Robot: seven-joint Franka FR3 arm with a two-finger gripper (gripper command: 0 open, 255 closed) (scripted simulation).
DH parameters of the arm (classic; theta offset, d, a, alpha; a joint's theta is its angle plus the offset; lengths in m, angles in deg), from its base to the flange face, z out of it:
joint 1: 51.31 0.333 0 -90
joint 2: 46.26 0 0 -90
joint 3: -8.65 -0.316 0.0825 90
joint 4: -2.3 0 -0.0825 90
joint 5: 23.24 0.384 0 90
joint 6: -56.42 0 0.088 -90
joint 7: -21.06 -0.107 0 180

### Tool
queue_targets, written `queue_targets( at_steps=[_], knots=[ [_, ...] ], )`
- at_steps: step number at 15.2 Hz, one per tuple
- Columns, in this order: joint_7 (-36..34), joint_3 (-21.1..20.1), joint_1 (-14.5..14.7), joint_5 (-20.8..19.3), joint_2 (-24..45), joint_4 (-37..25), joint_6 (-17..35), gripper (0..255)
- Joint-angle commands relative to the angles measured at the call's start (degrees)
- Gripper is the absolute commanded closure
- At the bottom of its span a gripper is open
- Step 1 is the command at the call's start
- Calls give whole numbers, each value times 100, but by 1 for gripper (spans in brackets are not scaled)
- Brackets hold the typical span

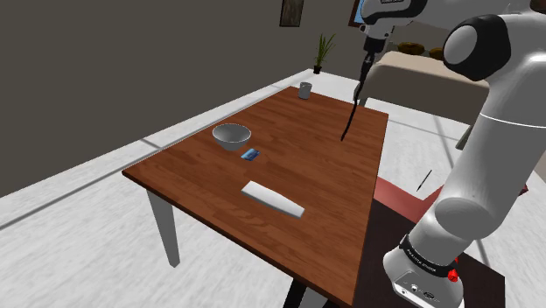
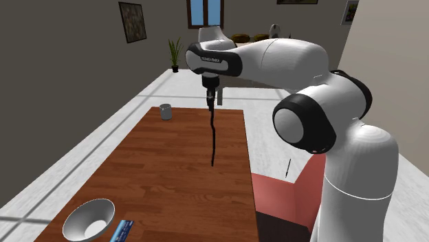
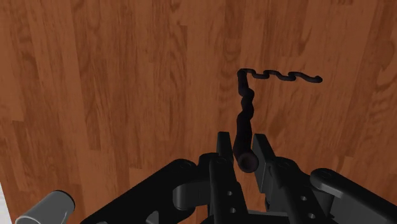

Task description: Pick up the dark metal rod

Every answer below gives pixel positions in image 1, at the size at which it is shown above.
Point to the dark robot stand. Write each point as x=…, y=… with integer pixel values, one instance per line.
x=384, y=256

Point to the short black thin stick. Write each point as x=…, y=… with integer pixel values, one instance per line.
x=425, y=180

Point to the brown framed blue wall picture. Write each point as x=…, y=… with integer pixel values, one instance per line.
x=355, y=15

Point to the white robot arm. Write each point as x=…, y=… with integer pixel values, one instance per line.
x=490, y=170

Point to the potted green plant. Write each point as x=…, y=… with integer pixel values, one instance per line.
x=323, y=49

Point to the small blue card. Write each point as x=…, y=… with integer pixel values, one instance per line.
x=250, y=155

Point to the grey bowl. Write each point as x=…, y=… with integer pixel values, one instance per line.
x=231, y=135

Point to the white long flat block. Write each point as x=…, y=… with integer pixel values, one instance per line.
x=273, y=199

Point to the dark framed wall picture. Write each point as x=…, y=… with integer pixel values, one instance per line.
x=291, y=13

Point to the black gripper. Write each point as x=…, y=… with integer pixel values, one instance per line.
x=374, y=45

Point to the red rug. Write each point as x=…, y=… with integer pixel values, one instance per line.
x=399, y=196

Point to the beige bed with brown cushions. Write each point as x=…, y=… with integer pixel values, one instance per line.
x=418, y=79

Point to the wooden table with grey legs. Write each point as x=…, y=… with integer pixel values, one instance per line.
x=298, y=187

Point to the grey cup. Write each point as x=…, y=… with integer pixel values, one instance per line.
x=304, y=91

